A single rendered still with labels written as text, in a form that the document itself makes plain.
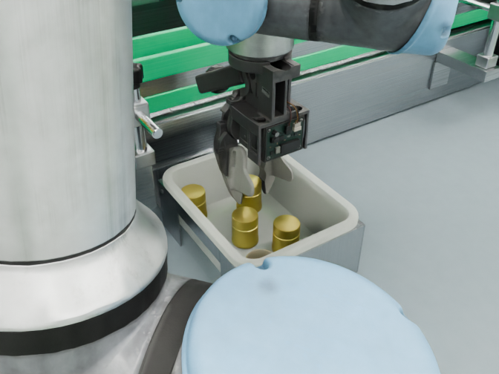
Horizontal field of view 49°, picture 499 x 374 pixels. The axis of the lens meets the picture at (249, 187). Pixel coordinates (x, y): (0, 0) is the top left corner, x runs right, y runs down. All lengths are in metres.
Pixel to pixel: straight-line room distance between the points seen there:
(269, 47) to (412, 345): 0.39
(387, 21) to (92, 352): 0.31
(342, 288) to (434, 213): 0.58
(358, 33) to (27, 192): 0.31
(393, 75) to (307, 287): 0.79
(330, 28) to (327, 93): 0.47
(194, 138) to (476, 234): 0.42
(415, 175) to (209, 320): 0.71
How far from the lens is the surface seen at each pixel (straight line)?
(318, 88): 0.91
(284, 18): 0.46
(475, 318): 0.71
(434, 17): 0.45
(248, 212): 0.70
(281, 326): 0.25
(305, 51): 0.90
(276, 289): 0.26
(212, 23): 0.46
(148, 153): 0.66
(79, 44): 0.21
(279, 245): 0.69
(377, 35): 0.46
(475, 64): 1.06
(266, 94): 0.60
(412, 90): 1.09
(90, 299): 0.24
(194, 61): 0.78
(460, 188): 0.91
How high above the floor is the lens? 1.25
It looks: 36 degrees down
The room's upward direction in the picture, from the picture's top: straight up
